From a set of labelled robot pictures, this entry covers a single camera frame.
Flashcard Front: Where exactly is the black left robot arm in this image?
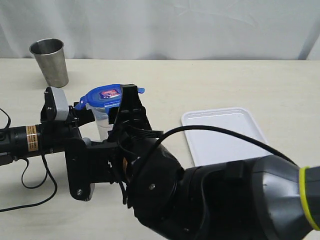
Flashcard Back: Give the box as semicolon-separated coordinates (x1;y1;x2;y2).
0;86;95;166

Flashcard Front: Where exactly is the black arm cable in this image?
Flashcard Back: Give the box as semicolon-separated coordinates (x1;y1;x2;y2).
117;124;301;208
0;107;58;213

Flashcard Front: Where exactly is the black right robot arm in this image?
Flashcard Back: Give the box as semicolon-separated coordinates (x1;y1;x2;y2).
88;84;320;240

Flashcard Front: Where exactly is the stainless steel cup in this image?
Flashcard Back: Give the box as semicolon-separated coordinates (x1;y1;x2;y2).
29;38;69;88

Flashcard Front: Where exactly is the white rectangular tray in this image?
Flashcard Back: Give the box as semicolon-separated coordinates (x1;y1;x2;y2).
181;107;270;167

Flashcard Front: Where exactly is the blue plastic lid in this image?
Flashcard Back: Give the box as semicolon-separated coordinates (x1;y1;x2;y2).
74;84;128;110

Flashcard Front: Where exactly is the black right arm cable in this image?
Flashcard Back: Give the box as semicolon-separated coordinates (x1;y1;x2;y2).
117;124;301;208

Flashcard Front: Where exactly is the clear plastic container with label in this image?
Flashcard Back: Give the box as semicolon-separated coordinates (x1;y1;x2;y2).
86;103;113;141

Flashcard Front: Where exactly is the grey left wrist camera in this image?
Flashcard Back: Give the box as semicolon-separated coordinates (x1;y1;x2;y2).
50;86;69;121

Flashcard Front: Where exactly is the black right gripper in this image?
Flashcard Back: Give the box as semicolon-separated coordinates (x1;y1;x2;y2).
86;84;153;186

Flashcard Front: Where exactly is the white backdrop curtain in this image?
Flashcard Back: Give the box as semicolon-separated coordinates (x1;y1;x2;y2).
0;0;320;60

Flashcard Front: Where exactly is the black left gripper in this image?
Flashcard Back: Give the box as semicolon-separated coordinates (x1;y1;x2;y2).
39;87;95;154

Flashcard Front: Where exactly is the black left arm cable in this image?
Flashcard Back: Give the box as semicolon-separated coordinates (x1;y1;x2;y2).
0;107;58;213

